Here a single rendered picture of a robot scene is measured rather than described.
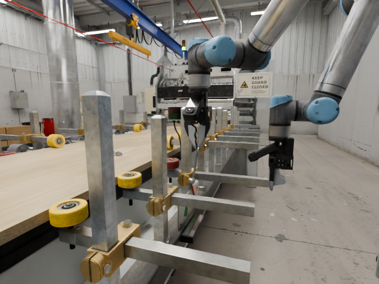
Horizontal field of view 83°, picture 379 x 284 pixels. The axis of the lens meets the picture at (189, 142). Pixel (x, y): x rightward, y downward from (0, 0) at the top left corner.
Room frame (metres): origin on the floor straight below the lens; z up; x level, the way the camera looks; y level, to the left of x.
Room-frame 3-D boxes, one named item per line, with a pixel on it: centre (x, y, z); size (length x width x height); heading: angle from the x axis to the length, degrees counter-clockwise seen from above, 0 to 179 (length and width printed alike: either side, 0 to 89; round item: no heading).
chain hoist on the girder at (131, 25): (5.47, 1.36, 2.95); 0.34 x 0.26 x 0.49; 163
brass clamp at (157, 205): (0.66, 0.08, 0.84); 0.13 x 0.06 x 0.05; 162
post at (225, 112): (1.82, -0.30, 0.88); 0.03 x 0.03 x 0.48; 72
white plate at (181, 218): (0.84, 0.00, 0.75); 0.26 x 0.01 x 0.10; 162
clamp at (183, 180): (0.90, 0.01, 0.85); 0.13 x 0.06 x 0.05; 162
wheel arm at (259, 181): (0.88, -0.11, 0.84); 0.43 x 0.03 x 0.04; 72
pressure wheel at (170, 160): (0.94, 0.09, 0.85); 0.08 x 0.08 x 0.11
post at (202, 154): (1.11, -0.07, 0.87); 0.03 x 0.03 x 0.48; 72
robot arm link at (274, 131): (0.80, -0.34, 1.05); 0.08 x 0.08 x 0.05
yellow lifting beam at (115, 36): (5.47, 1.36, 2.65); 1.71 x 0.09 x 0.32; 163
